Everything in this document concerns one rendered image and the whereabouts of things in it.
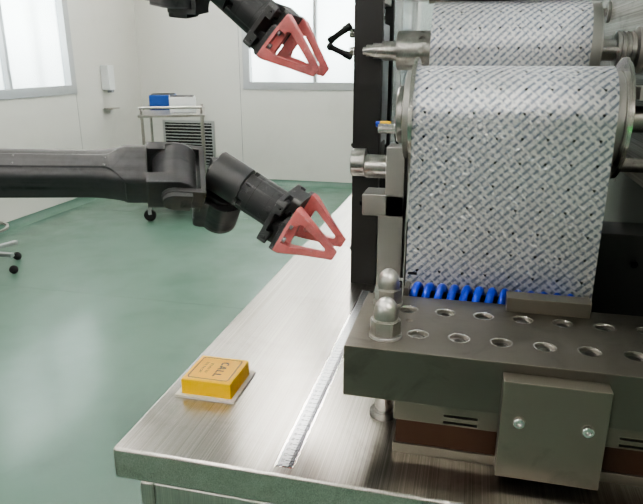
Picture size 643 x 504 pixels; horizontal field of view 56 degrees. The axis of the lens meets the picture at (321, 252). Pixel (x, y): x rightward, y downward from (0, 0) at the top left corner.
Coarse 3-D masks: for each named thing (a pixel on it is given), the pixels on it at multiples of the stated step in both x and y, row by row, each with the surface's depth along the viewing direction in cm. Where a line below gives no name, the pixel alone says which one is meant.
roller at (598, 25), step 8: (600, 8) 91; (600, 16) 90; (600, 24) 90; (600, 32) 90; (592, 40) 90; (600, 40) 90; (592, 48) 90; (600, 48) 90; (592, 56) 90; (600, 56) 90; (592, 64) 91
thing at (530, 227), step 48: (432, 192) 78; (480, 192) 76; (528, 192) 75; (576, 192) 74; (432, 240) 79; (480, 240) 78; (528, 240) 77; (576, 240) 75; (528, 288) 78; (576, 288) 77
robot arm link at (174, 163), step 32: (0, 160) 74; (32, 160) 75; (64, 160) 76; (96, 160) 77; (128, 160) 78; (160, 160) 80; (192, 160) 81; (0, 192) 76; (32, 192) 77; (64, 192) 78; (96, 192) 79; (128, 192) 78; (160, 192) 79
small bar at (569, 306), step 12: (516, 300) 73; (528, 300) 73; (540, 300) 72; (552, 300) 72; (564, 300) 72; (576, 300) 72; (588, 300) 72; (528, 312) 73; (540, 312) 73; (552, 312) 72; (564, 312) 72; (576, 312) 72; (588, 312) 71
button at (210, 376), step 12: (204, 360) 84; (216, 360) 84; (228, 360) 84; (240, 360) 84; (192, 372) 81; (204, 372) 81; (216, 372) 81; (228, 372) 81; (240, 372) 81; (192, 384) 79; (204, 384) 79; (216, 384) 78; (228, 384) 78; (240, 384) 82; (216, 396) 79; (228, 396) 78
